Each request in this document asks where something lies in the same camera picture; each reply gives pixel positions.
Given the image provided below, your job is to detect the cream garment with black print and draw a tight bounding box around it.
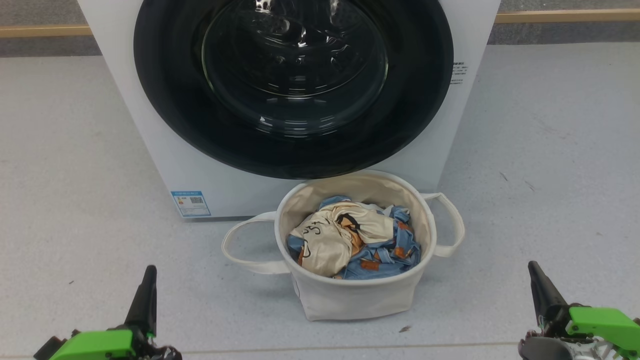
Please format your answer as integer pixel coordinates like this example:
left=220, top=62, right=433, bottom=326
left=289, top=202, right=396, bottom=278

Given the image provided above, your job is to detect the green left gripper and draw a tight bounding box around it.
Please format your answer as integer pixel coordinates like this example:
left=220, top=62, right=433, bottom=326
left=50, top=265, right=158, bottom=360

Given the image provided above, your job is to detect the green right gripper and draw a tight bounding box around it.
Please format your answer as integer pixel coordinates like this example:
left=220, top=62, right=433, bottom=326
left=528, top=261, right=640, bottom=360

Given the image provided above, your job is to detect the blue energy label sticker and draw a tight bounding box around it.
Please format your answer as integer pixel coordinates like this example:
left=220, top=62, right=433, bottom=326
left=170, top=190, right=212, bottom=218

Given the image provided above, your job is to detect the white front-load washing machine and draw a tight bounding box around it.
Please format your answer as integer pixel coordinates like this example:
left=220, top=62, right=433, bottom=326
left=77, top=0, right=502, bottom=221

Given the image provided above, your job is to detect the blue garment with orange pattern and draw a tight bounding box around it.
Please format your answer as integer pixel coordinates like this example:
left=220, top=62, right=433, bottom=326
left=286, top=195, right=422, bottom=280

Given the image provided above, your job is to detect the cream canvas laundry basket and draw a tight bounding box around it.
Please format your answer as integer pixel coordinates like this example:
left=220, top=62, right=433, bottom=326
left=221, top=170, right=466, bottom=322

